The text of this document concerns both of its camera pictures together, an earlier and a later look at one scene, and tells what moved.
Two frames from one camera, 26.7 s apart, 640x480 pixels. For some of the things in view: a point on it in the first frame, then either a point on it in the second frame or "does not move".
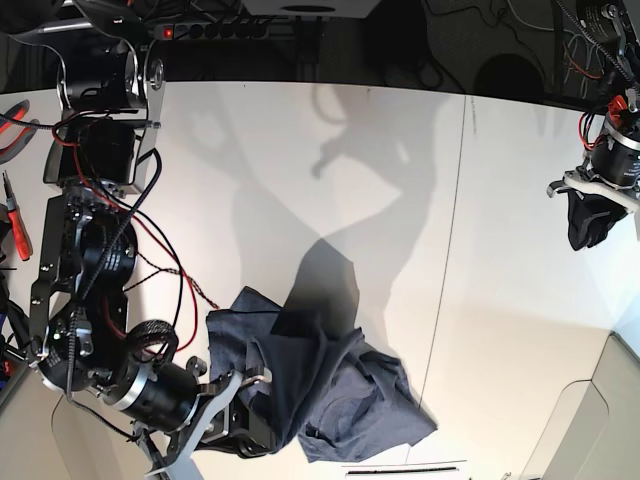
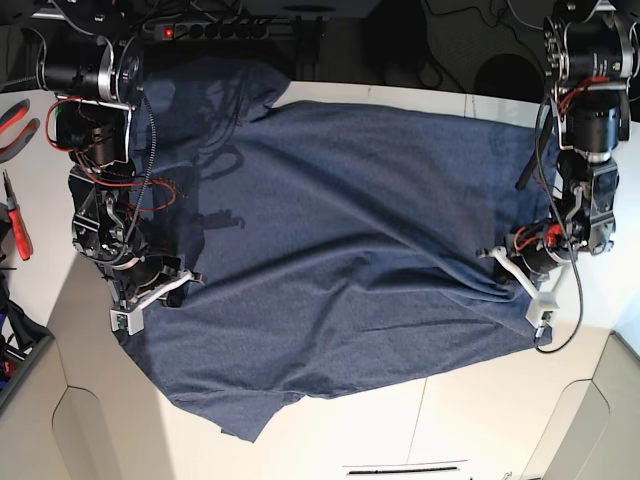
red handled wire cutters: [19, 229] does not move
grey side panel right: [592, 432] does not move
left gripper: [235, 427] → [129, 319]
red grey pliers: [18, 110] does not move
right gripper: [611, 210] → [542, 311]
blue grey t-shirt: [329, 385] → [340, 244]
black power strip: [213, 31] does not move
